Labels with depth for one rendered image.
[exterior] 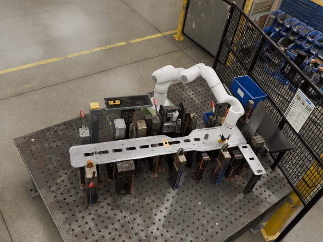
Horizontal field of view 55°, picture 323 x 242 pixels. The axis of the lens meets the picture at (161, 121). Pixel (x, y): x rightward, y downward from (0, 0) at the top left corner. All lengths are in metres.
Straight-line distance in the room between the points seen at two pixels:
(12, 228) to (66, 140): 0.94
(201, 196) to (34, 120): 2.29
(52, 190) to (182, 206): 0.98
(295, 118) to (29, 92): 3.21
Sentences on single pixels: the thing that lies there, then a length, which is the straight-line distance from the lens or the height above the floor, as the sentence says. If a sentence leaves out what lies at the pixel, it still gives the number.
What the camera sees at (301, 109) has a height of 1.33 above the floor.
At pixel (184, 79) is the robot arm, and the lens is 2.39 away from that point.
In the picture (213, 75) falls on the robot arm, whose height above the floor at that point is 1.50.
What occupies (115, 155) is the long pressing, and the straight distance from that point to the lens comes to 2.28.
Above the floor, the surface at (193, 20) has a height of 0.49.
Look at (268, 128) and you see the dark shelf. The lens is 2.78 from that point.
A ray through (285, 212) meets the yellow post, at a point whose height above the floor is 0.44.
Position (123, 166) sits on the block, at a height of 1.03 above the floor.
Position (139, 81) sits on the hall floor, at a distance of 4.55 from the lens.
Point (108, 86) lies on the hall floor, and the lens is 4.43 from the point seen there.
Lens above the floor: 2.78
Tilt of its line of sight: 44 degrees down
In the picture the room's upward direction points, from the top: 11 degrees clockwise
